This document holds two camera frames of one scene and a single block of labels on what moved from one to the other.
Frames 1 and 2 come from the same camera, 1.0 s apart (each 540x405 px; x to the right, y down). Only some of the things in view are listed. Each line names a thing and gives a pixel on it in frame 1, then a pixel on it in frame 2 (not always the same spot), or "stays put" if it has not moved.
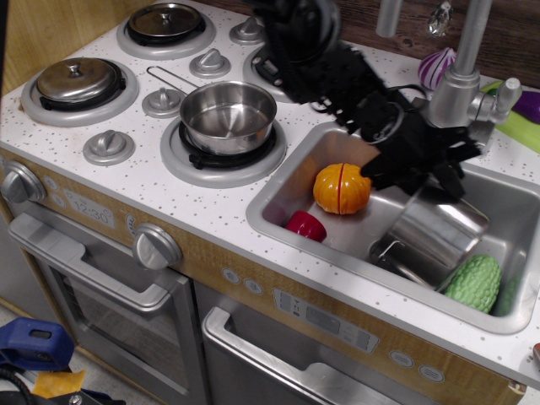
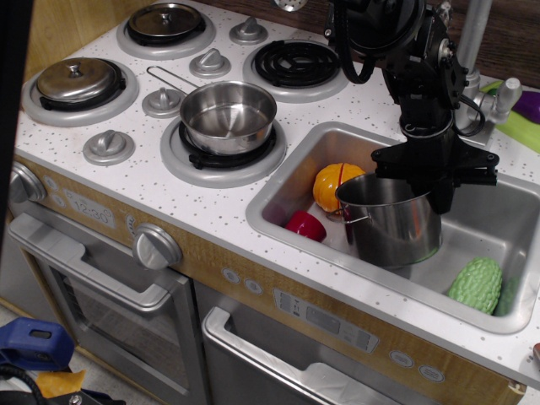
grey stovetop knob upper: x=209 y=65 stays put
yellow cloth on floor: x=53 y=384 stays put
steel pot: x=430 y=235 -> x=390 y=222
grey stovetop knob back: x=250 y=32 stays put
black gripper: x=413 y=154 -> x=432 y=157
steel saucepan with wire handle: x=224 y=117 stays put
